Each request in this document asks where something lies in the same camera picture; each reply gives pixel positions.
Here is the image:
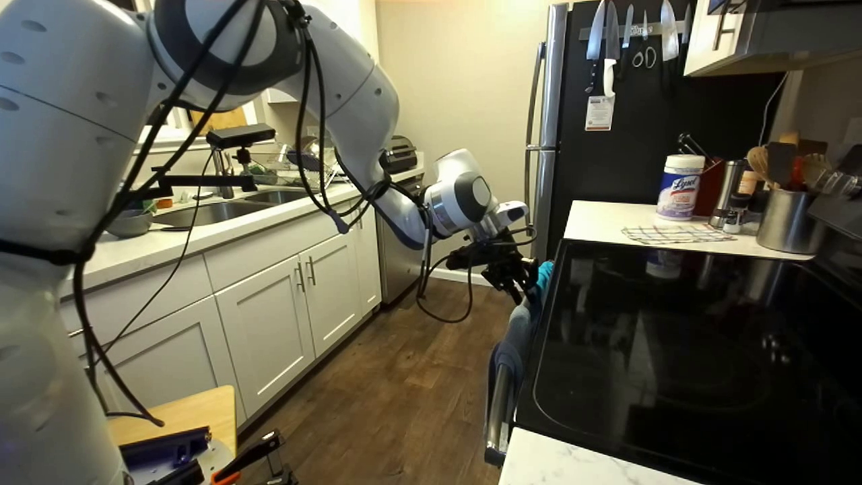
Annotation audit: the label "stainless steel dishwasher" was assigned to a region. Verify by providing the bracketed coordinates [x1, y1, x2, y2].
[375, 176, 429, 307]

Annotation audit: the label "steel kitchen knife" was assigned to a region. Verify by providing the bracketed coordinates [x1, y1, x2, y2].
[658, 0, 685, 64]
[584, 0, 609, 64]
[619, 4, 639, 54]

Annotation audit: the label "white patterned mat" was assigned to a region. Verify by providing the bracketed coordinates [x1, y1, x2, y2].
[619, 221, 740, 250]

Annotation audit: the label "black glass-top stove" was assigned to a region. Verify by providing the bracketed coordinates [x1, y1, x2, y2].
[515, 145, 862, 485]

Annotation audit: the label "black kitchen tool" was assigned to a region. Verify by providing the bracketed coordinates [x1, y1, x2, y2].
[674, 132, 710, 161]

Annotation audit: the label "magnetic knife strip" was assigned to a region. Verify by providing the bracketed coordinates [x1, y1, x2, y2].
[582, 14, 695, 44]

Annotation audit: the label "thick black base cable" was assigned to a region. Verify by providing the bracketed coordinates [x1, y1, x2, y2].
[71, 145, 223, 432]

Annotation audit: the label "turquoise towel with white stripe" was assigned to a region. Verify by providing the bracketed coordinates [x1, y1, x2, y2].
[531, 258, 557, 316]

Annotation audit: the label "black refrigerator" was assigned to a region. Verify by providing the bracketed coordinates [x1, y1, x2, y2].
[523, 0, 783, 279]

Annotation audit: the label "white paper tag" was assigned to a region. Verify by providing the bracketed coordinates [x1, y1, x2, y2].
[582, 91, 619, 134]

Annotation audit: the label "black-handled scissors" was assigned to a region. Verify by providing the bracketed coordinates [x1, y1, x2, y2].
[631, 44, 659, 72]

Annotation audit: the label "silver bottle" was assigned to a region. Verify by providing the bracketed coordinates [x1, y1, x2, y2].
[713, 160, 749, 219]

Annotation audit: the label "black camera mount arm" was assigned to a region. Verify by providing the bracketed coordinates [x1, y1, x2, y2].
[131, 161, 259, 206]

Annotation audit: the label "blue plastic object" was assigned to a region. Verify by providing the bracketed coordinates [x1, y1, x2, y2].
[118, 427, 216, 485]

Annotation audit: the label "light blue towel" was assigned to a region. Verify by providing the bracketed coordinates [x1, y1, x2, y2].
[485, 295, 539, 455]

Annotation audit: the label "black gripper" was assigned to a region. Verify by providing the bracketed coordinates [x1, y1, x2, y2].
[483, 235, 543, 307]

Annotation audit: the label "wooden board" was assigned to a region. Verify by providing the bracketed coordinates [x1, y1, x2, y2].
[106, 386, 240, 460]

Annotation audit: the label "stainless steel sink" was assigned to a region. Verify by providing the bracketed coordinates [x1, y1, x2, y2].
[150, 187, 318, 233]

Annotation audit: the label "white disinfecting wipes canister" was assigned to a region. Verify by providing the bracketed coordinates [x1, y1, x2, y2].
[655, 153, 708, 223]

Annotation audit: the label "black spatula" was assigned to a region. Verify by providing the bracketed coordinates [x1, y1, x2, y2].
[764, 137, 829, 194]

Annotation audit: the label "wooden spoon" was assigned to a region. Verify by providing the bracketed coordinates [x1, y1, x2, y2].
[743, 142, 775, 194]

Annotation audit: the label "white upper cabinet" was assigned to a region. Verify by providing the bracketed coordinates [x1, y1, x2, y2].
[681, 0, 862, 81]

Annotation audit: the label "black clamp with red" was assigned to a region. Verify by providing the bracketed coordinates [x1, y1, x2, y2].
[213, 428, 298, 485]

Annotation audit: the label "silver oven door handle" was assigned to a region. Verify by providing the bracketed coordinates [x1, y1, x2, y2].
[483, 299, 539, 470]

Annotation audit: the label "white sink base cabinet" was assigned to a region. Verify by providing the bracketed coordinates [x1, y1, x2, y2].
[56, 200, 384, 427]

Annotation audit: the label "metal sink faucet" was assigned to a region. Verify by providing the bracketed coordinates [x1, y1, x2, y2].
[211, 145, 240, 202]

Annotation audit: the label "grey bowl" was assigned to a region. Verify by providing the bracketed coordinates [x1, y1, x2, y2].
[106, 208, 157, 239]

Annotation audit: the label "metal utensil crock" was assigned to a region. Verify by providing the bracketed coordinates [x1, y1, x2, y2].
[753, 187, 825, 256]

